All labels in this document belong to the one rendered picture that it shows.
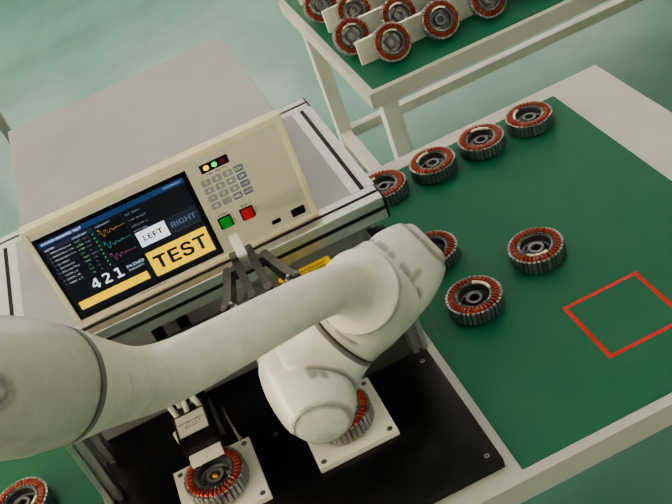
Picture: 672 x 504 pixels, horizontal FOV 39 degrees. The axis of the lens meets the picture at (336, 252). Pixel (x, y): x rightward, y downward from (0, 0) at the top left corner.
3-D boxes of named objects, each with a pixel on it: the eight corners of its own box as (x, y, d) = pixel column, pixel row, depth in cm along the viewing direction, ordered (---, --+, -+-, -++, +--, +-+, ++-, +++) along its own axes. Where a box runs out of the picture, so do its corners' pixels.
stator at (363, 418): (385, 424, 164) (379, 410, 161) (329, 457, 162) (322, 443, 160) (358, 387, 172) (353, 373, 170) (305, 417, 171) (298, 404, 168)
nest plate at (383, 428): (400, 434, 163) (398, 429, 162) (322, 473, 161) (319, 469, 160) (369, 381, 175) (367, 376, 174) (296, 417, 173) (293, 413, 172)
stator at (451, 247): (421, 239, 205) (416, 226, 203) (468, 244, 199) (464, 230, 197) (400, 274, 198) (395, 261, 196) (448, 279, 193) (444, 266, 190)
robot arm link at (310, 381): (293, 393, 129) (355, 324, 127) (330, 472, 117) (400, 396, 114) (234, 363, 123) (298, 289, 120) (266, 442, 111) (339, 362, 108)
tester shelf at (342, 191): (391, 216, 160) (383, 195, 158) (18, 395, 154) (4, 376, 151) (310, 115, 195) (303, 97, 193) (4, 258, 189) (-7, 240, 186)
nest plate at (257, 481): (273, 498, 160) (270, 494, 159) (192, 539, 159) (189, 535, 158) (250, 440, 172) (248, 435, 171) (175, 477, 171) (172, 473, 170)
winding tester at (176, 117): (320, 215, 159) (279, 113, 147) (80, 329, 154) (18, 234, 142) (258, 124, 190) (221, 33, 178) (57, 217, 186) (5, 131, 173)
